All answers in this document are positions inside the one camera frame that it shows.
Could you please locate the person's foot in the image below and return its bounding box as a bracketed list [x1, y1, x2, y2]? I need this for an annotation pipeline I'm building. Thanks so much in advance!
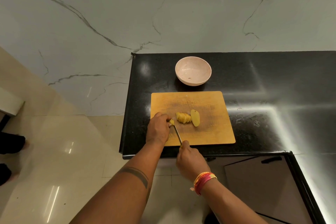
[204, 212, 220, 224]

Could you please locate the person's left forearm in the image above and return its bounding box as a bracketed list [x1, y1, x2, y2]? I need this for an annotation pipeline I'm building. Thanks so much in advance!
[69, 142, 166, 224]

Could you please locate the person's right forearm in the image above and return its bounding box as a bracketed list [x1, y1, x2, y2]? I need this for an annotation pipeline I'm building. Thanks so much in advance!
[199, 179, 268, 224]

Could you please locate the pink speckled bowl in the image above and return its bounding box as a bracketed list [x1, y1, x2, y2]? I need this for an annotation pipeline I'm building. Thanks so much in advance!
[175, 56, 212, 87]

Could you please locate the red orange thread bracelet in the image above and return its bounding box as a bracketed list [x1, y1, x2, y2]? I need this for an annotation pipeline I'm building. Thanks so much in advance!
[189, 171, 218, 196]

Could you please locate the yellow potato half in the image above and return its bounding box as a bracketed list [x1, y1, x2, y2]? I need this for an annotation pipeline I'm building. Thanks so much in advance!
[190, 109, 201, 127]

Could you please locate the person's left hand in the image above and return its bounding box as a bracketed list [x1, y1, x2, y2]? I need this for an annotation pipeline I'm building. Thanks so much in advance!
[146, 112, 174, 147]

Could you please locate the yellow handled kitchen knife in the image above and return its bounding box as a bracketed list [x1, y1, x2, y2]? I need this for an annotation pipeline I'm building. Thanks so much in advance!
[169, 122, 183, 148]

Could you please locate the wooden cutting board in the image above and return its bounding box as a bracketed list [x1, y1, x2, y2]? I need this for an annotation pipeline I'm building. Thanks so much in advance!
[150, 91, 236, 147]

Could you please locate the person's right hand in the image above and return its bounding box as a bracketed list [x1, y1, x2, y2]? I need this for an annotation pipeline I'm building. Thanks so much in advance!
[175, 140, 211, 182]

